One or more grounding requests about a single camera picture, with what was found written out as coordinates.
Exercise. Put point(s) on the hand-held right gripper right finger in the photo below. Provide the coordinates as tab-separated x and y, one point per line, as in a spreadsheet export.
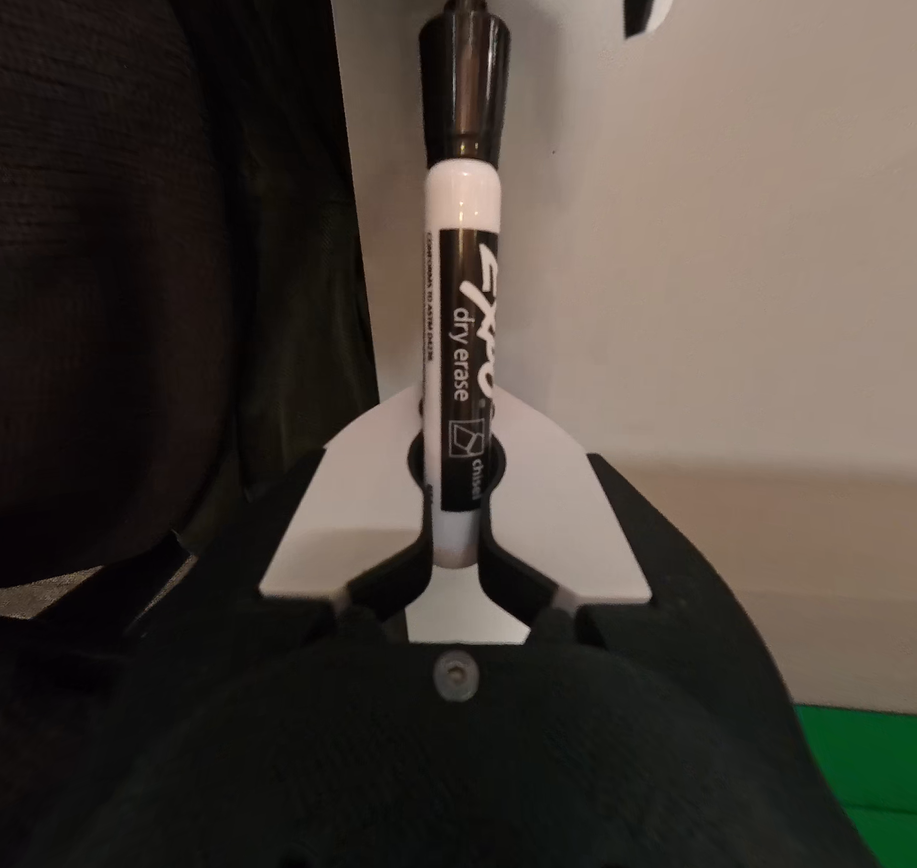
573	524

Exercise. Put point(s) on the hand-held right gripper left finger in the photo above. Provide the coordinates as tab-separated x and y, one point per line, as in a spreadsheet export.
344	517

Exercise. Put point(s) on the black dry erase marker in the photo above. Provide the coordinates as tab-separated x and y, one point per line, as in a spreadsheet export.
465	94

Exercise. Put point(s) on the green plastic box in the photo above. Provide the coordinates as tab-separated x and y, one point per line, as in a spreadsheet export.
874	775

